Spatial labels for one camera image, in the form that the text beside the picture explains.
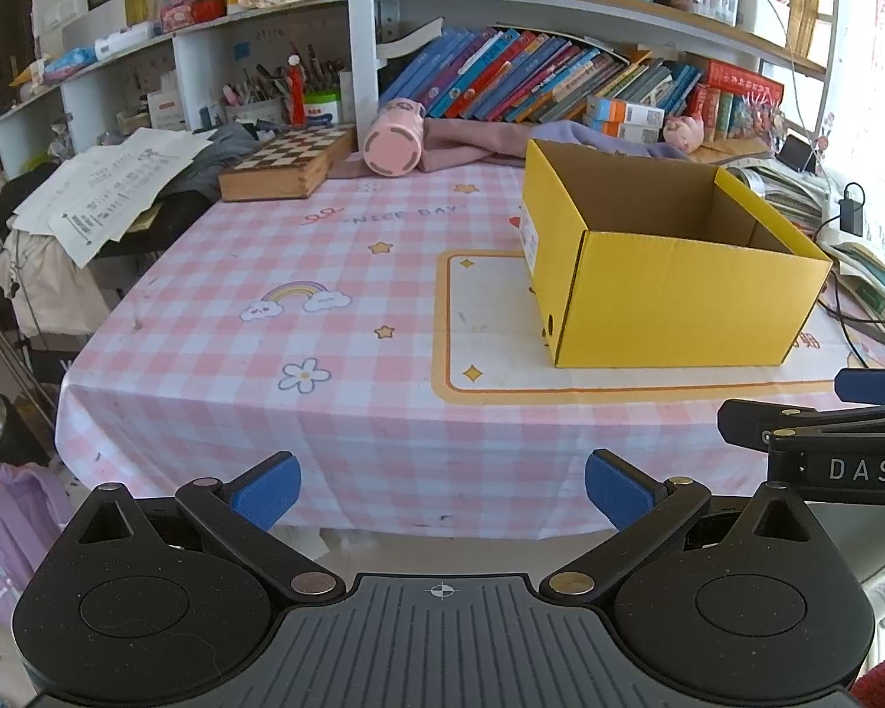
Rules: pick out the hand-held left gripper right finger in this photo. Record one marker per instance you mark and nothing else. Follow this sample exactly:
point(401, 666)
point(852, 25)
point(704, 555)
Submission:
point(619, 490)

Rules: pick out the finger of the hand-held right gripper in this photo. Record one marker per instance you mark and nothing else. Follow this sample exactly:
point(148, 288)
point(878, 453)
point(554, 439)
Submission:
point(877, 383)
point(818, 424)

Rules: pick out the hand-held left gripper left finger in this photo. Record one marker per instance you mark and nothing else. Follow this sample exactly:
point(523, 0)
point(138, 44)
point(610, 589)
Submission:
point(269, 490)

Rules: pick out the yellow cardboard box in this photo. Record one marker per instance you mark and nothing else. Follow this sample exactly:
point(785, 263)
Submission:
point(678, 302)

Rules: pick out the pink checked tablecloth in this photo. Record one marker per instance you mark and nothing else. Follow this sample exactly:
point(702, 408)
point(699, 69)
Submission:
point(265, 398)

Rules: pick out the pile of books and papers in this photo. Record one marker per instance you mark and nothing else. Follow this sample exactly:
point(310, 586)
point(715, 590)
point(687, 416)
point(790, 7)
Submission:
point(874, 273)

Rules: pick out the black power adapter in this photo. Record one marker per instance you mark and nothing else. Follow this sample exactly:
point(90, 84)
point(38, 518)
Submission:
point(852, 210)

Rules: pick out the stack of magazines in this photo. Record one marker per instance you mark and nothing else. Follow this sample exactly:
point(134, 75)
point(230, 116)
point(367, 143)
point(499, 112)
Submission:
point(782, 195)

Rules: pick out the black device on stand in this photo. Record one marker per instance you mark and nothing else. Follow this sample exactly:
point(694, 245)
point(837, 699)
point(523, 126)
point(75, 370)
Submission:
point(796, 155)

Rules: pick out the purple backpack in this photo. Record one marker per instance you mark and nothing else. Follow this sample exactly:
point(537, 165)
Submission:
point(15, 523)

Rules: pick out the cream cloth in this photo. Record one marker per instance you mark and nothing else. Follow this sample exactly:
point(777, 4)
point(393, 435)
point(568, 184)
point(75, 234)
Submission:
point(44, 287)

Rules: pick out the pink pig toy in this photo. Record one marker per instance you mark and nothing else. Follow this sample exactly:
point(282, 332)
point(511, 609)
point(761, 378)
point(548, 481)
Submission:
point(684, 134)

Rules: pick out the dark grey cloth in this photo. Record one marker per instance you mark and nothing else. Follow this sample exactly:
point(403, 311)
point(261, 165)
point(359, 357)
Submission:
point(192, 184)

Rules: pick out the wooden chessboard box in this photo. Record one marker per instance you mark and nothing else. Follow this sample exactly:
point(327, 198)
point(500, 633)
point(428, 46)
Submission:
point(280, 169)

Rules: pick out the red thick book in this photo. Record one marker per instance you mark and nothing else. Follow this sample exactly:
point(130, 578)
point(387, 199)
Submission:
point(745, 85)

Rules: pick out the white printed paper sheets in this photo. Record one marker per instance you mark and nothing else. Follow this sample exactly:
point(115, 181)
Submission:
point(110, 192)

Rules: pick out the orange white small box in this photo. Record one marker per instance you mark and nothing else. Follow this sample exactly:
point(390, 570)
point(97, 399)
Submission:
point(630, 133)
point(627, 110)

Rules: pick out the pink cup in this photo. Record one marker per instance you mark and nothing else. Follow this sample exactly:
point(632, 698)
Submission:
point(392, 147)

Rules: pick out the mauve and lilac cloth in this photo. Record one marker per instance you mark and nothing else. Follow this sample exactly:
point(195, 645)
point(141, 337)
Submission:
point(472, 144)

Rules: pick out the woven basket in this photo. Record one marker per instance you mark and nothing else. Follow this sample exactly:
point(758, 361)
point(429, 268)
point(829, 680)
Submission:
point(804, 7)

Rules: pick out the white tub green lid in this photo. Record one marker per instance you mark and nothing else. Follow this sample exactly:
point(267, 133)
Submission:
point(322, 109)

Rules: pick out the white box red label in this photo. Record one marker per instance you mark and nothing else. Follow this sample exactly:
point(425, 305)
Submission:
point(166, 110)

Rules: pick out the red bottle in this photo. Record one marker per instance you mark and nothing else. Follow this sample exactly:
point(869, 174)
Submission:
point(296, 92)

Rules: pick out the bunch of pens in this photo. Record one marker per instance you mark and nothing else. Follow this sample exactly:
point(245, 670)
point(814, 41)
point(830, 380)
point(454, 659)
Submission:
point(258, 85)

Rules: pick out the row of colourful books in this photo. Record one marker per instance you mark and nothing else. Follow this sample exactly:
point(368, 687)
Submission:
point(531, 74)

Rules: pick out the white shelf unit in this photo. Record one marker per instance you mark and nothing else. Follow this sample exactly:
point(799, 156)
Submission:
point(361, 22)

